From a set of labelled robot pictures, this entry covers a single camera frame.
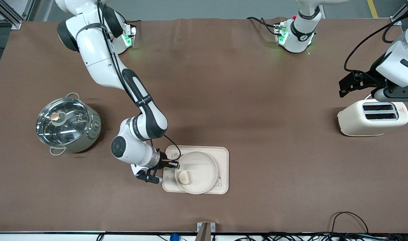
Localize cream round plate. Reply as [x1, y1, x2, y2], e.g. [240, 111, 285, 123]
[175, 151, 219, 194]

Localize cream two-slot toaster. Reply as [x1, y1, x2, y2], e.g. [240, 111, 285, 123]
[337, 99, 408, 137]

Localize cream rabbit print tray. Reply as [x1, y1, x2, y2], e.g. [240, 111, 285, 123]
[162, 145, 229, 194]

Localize steel electric cooking pot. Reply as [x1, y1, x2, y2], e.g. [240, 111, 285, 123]
[36, 93, 102, 156]

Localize glass pot lid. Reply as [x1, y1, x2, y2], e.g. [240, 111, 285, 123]
[36, 97, 90, 146]

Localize brown table cover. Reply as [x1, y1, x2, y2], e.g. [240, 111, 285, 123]
[0, 17, 408, 234]

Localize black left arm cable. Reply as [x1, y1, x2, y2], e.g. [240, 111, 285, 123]
[343, 10, 408, 72]

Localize aluminium frame profile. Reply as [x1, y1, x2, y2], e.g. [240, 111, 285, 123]
[390, 3, 408, 24]
[0, 0, 35, 30]

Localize metal mounting bracket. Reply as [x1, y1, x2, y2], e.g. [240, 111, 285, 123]
[197, 222, 216, 241]

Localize black left base cable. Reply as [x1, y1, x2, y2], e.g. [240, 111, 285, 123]
[246, 16, 281, 36]

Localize black base cable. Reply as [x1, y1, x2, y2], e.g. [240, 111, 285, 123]
[122, 19, 141, 34]
[246, 16, 281, 36]

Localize black looped cable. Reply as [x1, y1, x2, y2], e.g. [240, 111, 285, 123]
[331, 211, 369, 235]

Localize black right base cable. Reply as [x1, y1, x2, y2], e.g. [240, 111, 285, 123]
[122, 19, 141, 34]

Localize black cable bundle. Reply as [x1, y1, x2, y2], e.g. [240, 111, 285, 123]
[234, 232, 408, 241]

